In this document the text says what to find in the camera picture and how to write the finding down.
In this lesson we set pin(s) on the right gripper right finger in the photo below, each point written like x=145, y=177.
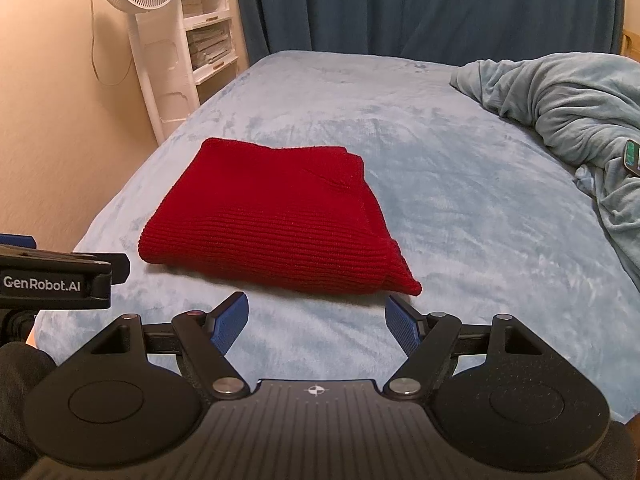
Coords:
x=433, y=344

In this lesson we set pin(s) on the stacked books on shelf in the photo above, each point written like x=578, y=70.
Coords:
x=208, y=44

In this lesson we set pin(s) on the smartphone on blanket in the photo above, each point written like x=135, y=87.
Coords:
x=631, y=157

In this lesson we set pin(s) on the light blue fleece bed cover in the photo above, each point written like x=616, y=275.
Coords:
x=487, y=219

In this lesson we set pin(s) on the dark blue curtain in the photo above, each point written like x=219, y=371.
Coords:
x=453, y=32

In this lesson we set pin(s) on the grey-blue crumpled blanket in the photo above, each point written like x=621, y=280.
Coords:
x=585, y=108

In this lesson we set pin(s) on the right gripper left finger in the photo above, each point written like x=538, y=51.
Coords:
x=199, y=341

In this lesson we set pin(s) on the white bookshelf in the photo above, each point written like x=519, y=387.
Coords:
x=212, y=77

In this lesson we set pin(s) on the red knit sweater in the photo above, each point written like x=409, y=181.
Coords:
x=301, y=219

